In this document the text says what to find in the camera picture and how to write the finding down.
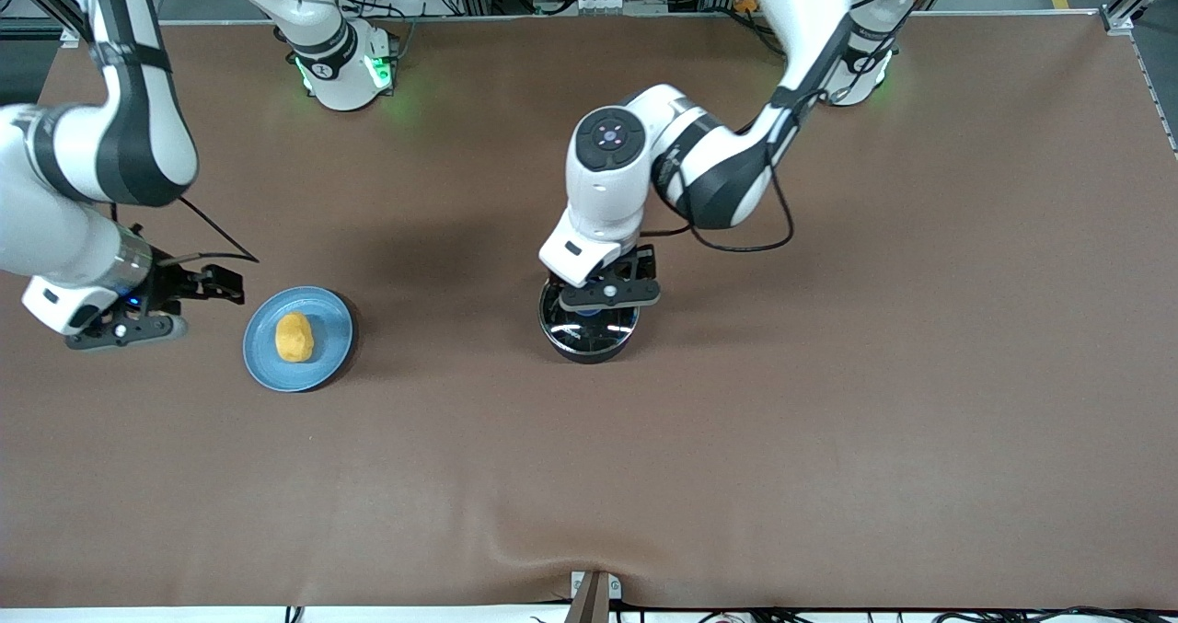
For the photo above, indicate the metal clamp bracket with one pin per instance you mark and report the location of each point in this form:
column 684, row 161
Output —
column 594, row 591

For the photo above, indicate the glass lid with blue knob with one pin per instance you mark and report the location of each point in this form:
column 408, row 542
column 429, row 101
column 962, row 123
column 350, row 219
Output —
column 589, row 333

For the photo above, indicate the brown table mat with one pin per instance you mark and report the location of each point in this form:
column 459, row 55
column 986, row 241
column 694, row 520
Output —
column 589, row 476

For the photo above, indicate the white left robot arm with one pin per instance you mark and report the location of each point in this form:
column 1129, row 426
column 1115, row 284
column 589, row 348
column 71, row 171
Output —
column 709, row 163

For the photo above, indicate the white table corner bracket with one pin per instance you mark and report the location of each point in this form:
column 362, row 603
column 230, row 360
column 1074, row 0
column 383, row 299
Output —
column 71, row 36

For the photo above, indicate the diagonal aluminium frame bars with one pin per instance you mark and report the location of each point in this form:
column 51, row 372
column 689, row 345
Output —
column 55, row 2

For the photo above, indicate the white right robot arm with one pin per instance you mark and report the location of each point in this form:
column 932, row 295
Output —
column 138, row 135

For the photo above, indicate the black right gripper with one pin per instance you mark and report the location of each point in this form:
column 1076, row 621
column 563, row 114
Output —
column 177, row 282

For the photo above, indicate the blue plate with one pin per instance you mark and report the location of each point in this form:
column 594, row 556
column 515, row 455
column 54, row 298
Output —
column 327, row 365

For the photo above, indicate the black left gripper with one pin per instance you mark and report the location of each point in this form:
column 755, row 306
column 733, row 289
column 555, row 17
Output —
column 641, row 261

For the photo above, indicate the white slotted device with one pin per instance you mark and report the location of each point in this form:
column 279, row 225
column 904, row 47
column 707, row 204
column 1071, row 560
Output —
column 580, row 3

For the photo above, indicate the yellow potato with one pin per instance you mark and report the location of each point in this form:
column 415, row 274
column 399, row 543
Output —
column 294, row 338

